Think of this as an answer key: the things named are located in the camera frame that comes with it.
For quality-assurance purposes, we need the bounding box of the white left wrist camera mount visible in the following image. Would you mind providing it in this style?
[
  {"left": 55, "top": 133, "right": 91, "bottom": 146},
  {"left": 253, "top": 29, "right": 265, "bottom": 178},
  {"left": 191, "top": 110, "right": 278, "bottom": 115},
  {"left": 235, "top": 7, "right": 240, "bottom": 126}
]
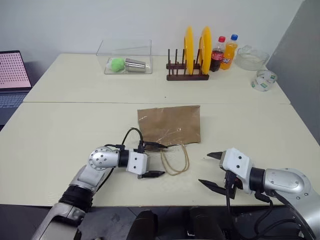
[{"left": 125, "top": 149, "right": 149, "bottom": 176}]

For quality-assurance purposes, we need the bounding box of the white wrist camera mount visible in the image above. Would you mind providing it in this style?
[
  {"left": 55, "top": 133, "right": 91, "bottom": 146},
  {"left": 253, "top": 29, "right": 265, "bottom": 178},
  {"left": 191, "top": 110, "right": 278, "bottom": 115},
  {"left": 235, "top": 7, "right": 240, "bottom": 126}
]
[
  {"left": 125, "top": 149, "right": 149, "bottom": 176},
  {"left": 219, "top": 147, "right": 256, "bottom": 195}
]

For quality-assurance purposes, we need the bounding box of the orange soda bottle blue cap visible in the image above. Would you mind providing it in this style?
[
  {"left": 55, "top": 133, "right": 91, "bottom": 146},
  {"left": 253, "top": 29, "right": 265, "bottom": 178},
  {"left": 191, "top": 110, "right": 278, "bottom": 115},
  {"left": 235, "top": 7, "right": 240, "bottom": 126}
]
[{"left": 219, "top": 33, "right": 239, "bottom": 71}]

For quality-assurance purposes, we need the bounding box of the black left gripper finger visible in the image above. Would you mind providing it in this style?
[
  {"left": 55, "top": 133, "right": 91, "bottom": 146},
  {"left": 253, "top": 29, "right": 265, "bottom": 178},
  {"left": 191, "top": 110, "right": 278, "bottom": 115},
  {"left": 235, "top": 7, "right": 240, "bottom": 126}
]
[
  {"left": 143, "top": 141, "right": 169, "bottom": 150},
  {"left": 141, "top": 170, "right": 166, "bottom": 180}
]

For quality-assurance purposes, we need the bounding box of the grey partition panel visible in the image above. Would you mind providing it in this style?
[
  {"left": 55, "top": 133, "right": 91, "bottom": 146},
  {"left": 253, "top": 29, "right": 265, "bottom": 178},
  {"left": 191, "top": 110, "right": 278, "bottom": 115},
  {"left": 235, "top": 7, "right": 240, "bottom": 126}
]
[{"left": 264, "top": 0, "right": 320, "bottom": 149}]

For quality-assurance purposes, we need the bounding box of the cola bottle red cap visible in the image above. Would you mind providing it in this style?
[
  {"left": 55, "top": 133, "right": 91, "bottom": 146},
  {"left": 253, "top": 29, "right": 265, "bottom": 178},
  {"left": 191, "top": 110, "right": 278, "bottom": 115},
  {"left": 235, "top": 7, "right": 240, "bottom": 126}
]
[{"left": 209, "top": 35, "right": 227, "bottom": 73}]

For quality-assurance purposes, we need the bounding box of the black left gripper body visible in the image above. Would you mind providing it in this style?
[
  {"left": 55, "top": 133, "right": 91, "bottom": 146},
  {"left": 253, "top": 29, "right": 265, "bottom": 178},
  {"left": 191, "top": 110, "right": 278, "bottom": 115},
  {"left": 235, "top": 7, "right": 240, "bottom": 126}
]
[{"left": 137, "top": 141, "right": 151, "bottom": 180}]

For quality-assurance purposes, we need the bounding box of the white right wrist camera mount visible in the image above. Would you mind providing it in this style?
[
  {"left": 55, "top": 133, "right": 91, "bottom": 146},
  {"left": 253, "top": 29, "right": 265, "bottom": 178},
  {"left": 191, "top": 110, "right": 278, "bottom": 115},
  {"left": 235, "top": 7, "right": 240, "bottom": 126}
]
[{"left": 219, "top": 147, "right": 256, "bottom": 195}]

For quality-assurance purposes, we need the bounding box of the brown paper bag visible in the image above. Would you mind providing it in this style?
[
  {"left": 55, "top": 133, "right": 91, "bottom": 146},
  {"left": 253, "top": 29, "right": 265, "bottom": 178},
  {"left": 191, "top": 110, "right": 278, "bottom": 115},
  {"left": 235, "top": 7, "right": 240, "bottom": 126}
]
[{"left": 136, "top": 104, "right": 202, "bottom": 176}]

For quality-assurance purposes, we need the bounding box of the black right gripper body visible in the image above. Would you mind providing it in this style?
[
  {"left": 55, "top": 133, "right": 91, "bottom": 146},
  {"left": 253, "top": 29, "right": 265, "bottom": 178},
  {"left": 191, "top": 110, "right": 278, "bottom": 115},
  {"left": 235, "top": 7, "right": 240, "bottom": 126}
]
[{"left": 219, "top": 157, "right": 244, "bottom": 200}]

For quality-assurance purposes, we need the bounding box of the green and white plush ball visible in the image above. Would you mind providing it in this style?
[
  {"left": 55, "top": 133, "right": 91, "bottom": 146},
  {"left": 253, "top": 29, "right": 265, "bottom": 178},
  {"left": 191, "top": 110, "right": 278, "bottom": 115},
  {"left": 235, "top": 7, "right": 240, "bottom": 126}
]
[{"left": 106, "top": 57, "right": 126, "bottom": 74}]

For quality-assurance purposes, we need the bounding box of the stainless steel cup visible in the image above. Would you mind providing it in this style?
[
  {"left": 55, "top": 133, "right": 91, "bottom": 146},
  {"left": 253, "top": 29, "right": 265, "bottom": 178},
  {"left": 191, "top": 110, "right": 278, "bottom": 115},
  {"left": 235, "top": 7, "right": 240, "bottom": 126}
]
[{"left": 124, "top": 57, "right": 147, "bottom": 73}]

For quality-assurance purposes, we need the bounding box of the clear plastic box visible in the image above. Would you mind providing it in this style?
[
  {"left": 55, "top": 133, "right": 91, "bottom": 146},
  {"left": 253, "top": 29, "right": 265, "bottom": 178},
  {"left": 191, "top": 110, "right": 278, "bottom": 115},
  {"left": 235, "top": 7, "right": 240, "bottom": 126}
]
[{"left": 96, "top": 38, "right": 154, "bottom": 76}]

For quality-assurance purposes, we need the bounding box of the yellow plate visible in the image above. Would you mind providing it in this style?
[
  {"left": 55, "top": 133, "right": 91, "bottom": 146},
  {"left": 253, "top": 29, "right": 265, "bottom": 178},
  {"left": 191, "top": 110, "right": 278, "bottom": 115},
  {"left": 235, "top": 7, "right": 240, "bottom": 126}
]
[
  {"left": 183, "top": 25, "right": 196, "bottom": 76},
  {"left": 198, "top": 25, "right": 214, "bottom": 76}
]

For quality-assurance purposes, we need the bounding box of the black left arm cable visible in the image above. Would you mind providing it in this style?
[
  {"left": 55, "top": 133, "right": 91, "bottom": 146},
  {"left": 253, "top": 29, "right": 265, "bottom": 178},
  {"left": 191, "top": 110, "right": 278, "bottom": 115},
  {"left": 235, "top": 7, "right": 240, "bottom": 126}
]
[{"left": 104, "top": 127, "right": 146, "bottom": 153}]

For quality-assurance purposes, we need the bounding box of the clear glass bowl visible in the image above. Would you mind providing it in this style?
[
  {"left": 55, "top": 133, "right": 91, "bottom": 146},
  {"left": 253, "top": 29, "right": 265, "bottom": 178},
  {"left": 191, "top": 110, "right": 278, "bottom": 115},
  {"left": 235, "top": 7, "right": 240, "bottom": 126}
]
[{"left": 235, "top": 44, "right": 271, "bottom": 72}]

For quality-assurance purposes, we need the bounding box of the dark wooden dish rack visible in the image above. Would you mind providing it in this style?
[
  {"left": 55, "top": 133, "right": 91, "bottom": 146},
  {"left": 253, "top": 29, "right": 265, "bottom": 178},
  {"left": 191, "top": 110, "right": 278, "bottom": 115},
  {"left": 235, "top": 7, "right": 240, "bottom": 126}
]
[{"left": 165, "top": 48, "right": 210, "bottom": 82}]

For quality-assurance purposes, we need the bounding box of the grey laptop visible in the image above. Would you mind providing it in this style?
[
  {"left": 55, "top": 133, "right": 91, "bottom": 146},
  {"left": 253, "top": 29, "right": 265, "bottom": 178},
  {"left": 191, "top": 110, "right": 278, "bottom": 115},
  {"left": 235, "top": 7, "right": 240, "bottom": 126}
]
[{"left": 0, "top": 49, "right": 34, "bottom": 126}]

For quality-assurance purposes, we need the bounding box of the dark rounded shape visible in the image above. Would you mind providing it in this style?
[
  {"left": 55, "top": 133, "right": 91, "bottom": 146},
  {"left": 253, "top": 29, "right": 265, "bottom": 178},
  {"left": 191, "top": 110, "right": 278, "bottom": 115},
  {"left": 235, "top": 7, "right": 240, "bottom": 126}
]
[{"left": 129, "top": 209, "right": 159, "bottom": 240}]

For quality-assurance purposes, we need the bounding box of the clear tape roll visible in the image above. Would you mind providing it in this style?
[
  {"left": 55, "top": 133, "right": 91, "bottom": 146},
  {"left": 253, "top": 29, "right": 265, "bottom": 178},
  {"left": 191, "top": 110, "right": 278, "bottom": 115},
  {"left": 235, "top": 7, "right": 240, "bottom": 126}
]
[{"left": 250, "top": 69, "right": 278, "bottom": 93}]

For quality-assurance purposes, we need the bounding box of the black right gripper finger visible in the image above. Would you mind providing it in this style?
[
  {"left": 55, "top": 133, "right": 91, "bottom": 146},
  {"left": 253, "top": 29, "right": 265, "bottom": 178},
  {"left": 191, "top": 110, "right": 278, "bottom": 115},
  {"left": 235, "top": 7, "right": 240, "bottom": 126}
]
[
  {"left": 206, "top": 150, "right": 227, "bottom": 161},
  {"left": 198, "top": 178, "right": 228, "bottom": 197}
]

